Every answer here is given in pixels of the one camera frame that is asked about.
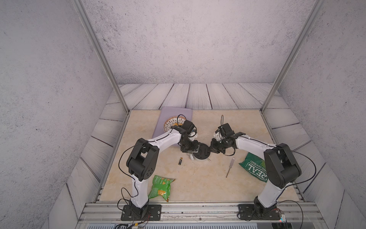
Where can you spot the light green snack bag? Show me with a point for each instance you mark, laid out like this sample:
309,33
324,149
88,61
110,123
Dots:
161,186

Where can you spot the white alarm clock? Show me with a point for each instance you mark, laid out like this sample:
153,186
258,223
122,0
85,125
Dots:
203,153

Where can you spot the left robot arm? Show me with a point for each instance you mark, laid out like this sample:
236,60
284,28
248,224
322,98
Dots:
143,159

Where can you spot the metal frame post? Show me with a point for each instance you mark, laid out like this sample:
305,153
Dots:
99,51
306,29

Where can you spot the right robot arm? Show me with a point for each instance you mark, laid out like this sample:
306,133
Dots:
281,166

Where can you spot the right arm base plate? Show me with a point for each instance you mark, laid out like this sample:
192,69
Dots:
250,212

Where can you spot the right metal frame post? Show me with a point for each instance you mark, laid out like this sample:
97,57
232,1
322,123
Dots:
306,29

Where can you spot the left metal frame post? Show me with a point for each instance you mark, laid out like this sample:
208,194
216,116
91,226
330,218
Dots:
99,51

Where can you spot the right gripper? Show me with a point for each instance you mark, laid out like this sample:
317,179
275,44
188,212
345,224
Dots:
212,146

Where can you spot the lavender tray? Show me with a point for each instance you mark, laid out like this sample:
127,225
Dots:
168,112

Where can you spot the aluminium front rail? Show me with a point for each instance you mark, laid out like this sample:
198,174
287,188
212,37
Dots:
199,215

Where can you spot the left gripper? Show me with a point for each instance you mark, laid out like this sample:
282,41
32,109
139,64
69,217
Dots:
195,148

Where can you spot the clear handled screwdriver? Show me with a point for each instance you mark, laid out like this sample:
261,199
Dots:
230,166

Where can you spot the patterned bowl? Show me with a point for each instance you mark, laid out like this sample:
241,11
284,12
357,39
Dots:
173,121

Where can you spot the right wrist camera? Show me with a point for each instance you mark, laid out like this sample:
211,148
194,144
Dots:
218,135

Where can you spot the dark green chips bag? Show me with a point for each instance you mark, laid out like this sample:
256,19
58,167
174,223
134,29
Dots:
255,166

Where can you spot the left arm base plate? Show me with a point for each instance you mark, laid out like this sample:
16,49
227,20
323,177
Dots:
149,212

